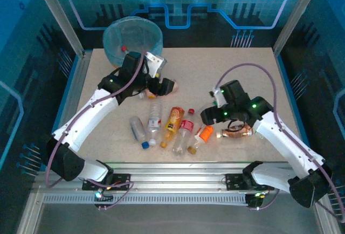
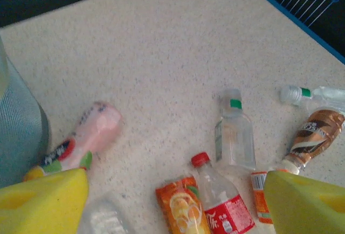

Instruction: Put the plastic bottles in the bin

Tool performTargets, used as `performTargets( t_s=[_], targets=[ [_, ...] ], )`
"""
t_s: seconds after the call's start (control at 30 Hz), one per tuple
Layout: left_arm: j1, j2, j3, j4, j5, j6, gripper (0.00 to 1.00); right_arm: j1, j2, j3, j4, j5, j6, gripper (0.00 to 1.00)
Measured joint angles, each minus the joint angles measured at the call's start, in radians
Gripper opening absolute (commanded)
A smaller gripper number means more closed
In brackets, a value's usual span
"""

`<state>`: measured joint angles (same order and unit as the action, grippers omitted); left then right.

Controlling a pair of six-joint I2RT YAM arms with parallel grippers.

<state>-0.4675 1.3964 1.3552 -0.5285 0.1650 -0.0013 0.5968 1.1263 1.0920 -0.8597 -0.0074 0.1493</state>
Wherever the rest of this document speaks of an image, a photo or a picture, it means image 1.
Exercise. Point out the copper coffee drink bottle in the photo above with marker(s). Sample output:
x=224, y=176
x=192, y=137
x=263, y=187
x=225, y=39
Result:
x=238, y=132

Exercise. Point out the clear cola bottle red label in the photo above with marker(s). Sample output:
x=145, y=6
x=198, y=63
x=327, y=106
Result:
x=186, y=127

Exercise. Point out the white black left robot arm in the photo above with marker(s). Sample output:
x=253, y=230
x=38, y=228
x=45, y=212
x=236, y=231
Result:
x=89, y=115

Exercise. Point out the pink orange plastic bottle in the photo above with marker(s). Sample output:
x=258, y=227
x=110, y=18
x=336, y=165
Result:
x=151, y=95

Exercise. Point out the small clear bottle red cap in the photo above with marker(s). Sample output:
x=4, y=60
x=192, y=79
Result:
x=124, y=48

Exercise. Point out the aluminium frame post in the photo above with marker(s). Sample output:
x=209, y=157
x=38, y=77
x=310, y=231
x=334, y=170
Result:
x=295, y=15
x=59, y=15

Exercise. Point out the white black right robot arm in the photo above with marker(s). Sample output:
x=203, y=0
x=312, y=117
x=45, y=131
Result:
x=280, y=137

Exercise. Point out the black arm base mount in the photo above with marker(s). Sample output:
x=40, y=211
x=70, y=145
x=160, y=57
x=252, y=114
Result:
x=121, y=178
x=234, y=181

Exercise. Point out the blue aluminium table side rail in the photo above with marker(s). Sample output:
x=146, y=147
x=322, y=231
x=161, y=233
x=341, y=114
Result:
x=292, y=96
x=78, y=72

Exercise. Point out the orange juice bottle yellow cap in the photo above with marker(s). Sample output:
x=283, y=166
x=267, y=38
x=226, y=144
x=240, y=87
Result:
x=173, y=122

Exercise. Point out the aluminium right frame post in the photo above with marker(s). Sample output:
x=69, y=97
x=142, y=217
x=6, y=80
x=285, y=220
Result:
x=295, y=15

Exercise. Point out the blue plastic bin liner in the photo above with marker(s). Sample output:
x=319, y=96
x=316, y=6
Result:
x=134, y=34

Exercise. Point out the orange label bottle gold cap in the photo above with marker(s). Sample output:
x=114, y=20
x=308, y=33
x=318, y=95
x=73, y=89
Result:
x=206, y=134

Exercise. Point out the clear bottle blue cap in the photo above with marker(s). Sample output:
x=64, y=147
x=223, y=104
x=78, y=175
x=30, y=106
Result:
x=136, y=129

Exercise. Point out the aluminium left frame post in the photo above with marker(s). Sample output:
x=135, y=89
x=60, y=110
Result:
x=59, y=15

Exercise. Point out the aluminium frame rail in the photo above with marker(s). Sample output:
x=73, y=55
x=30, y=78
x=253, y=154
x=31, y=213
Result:
x=175, y=172

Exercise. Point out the clear water bottle white cap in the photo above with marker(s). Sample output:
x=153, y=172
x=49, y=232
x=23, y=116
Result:
x=154, y=123

